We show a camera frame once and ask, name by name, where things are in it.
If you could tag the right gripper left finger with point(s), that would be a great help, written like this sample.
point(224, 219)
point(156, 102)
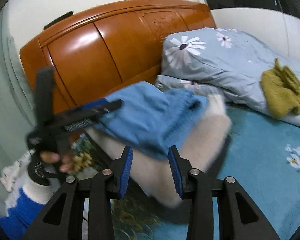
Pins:
point(62, 216)

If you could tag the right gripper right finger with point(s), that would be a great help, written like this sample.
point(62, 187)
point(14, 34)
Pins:
point(238, 215)

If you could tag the blue sweatpants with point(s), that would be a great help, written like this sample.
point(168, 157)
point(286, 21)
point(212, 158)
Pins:
point(151, 120)

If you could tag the person's left hand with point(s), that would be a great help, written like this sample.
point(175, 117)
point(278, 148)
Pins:
point(66, 161)

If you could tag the blue white fuzzy sleeve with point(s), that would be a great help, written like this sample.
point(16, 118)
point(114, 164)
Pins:
point(23, 206)

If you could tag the teal floral bed blanket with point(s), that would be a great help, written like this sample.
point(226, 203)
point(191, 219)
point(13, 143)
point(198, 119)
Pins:
point(261, 153)

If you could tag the orange wooden headboard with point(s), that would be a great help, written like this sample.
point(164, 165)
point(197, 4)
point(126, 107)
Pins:
point(106, 48)

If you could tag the cream fuzzy sweater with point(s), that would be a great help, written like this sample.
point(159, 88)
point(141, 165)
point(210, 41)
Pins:
point(201, 147)

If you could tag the olive green knit garment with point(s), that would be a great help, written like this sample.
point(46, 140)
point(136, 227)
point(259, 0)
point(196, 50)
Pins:
point(281, 88)

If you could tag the light blue daisy duvet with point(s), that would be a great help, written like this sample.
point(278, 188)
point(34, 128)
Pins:
point(242, 83)

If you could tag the daisy print pillow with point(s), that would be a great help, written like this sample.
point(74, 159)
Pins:
point(198, 54)

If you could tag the white black wardrobe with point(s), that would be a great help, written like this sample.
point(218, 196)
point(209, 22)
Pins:
point(275, 22)

